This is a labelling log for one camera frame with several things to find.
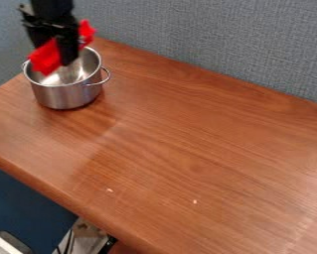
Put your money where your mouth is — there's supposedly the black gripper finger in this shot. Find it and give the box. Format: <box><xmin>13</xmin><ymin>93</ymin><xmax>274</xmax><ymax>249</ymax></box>
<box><xmin>56</xmin><ymin>28</ymin><xmax>78</xmax><ymax>66</ymax></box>
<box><xmin>25</xmin><ymin>26</ymin><xmax>54</xmax><ymax>48</ymax></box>

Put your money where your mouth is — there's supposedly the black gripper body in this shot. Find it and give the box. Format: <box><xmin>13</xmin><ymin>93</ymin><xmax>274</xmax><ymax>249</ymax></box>
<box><xmin>17</xmin><ymin>3</ymin><xmax>78</xmax><ymax>30</ymax></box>

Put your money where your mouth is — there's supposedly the red plastic block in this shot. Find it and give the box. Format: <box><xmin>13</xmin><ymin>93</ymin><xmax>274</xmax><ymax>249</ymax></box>
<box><xmin>28</xmin><ymin>20</ymin><xmax>94</xmax><ymax>75</ymax></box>

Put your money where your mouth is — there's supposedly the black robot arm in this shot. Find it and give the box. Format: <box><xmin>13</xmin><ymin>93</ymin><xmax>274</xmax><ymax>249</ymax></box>
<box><xmin>17</xmin><ymin>0</ymin><xmax>78</xmax><ymax>66</ymax></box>

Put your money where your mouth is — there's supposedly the stainless steel pot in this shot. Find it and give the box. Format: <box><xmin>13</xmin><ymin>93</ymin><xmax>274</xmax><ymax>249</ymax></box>
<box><xmin>21</xmin><ymin>47</ymin><xmax>111</xmax><ymax>110</ymax></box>

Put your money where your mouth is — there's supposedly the metal table leg bracket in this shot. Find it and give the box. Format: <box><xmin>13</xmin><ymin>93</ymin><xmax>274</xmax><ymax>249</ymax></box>
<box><xmin>52</xmin><ymin>218</ymin><xmax>116</xmax><ymax>254</ymax></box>

